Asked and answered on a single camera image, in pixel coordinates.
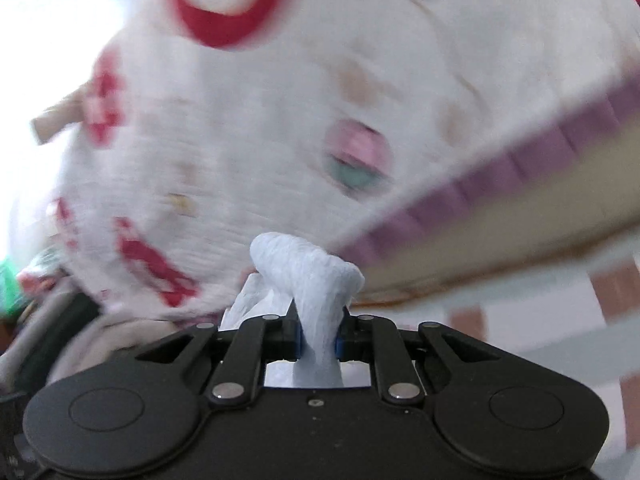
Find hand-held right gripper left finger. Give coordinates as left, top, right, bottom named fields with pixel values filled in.
left=135, top=302, right=303, bottom=407

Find checked dog print rug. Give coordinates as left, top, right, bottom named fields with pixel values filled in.
left=345, top=240, right=640, bottom=480

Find beige bed base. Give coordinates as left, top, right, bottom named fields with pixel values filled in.
left=357, top=125, right=640, bottom=308

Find stack of folded clothes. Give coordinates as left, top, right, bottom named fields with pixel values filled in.
left=0, top=270, right=223, bottom=396

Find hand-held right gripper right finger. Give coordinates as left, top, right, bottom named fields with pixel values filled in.
left=336, top=307, right=501, bottom=406

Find green plastic bag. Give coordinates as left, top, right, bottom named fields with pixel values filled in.
left=0, top=255, right=26, bottom=318

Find light grey sweatshirt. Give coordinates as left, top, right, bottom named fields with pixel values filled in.
left=219, top=231, right=366, bottom=391

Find bear printed white quilt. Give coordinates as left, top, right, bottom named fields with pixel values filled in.
left=7, top=0, right=640, bottom=323

